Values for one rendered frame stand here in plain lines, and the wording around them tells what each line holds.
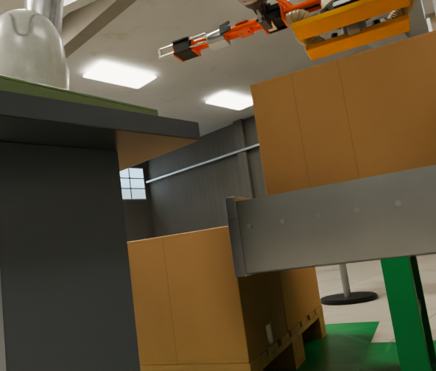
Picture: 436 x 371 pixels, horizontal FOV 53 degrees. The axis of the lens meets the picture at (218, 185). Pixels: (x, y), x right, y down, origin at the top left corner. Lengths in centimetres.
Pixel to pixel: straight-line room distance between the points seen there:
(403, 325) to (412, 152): 43
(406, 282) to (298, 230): 26
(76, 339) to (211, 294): 59
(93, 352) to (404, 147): 87
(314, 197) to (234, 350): 54
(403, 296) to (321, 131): 48
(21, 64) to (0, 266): 41
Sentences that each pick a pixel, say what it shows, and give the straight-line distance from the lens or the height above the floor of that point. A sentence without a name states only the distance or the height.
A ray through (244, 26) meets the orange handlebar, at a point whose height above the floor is 124.
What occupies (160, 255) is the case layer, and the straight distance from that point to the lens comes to 144.
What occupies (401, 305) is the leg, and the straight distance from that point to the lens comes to 108.
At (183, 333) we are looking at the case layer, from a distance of 143.
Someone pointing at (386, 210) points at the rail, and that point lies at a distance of 106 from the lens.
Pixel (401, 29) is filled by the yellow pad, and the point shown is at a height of 111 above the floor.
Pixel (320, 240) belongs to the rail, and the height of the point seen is 47.
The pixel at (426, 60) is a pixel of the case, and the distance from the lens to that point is 127.
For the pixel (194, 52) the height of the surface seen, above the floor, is 122.
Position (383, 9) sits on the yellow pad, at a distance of 149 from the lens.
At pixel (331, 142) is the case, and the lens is 124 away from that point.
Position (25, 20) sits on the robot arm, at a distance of 106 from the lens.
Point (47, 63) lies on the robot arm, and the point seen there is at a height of 90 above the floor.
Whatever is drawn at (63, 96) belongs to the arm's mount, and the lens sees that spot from 82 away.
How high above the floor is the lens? 48
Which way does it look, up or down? 8 degrees up
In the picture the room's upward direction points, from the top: 8 degrees counter-clockwise
